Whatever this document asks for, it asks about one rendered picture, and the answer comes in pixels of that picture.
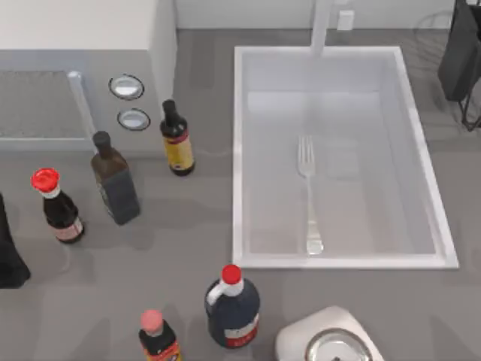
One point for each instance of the dark bottle with pink cap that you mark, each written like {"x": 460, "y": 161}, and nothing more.
{"x": 158, "y": 342}

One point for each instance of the microwave door with grey window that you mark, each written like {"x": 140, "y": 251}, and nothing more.
{"x": 34, "y": 105}

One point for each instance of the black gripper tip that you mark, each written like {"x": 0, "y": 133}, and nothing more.
{"x": 8, "y": 255}

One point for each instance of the pale microwave oven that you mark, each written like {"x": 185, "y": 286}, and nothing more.
{"x": 75, "y": 34}

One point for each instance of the white wall socket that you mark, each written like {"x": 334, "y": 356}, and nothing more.
{"x": 345, "y": 19}

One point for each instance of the pale grey kitchen scale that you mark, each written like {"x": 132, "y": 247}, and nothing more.
{"x": 297, "y": 334}

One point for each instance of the dark jug bottle, red cap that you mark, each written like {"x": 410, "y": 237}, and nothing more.
{"x": 233, "y": 312}

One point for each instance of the tall white tap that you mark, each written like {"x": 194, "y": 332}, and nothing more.
{"x": 322, "y": 26}

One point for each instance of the small round microwave knob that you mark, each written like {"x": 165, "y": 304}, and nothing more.
{"x": 133, "y": 119}

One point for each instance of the round metal scale dish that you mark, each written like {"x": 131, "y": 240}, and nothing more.
{"x": 338, "y": 346}

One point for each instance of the white sink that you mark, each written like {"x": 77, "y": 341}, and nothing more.
{"x": 376, "y": 150}

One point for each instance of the silver fork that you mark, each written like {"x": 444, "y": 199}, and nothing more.
{"x": 311, "y": 195}

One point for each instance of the dark bottle with yellow label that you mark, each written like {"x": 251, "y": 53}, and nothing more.
{"x": 176, "y": 139}

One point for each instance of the small dark bottle, red cap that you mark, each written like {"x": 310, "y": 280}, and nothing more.
{"x": 62, "y": 210}

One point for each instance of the square dark bottle, black cap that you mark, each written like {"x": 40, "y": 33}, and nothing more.
{"x": 116, "y": 184}

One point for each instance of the large round microwave knob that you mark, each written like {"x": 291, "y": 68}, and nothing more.
{"x": 126, "y": 86}

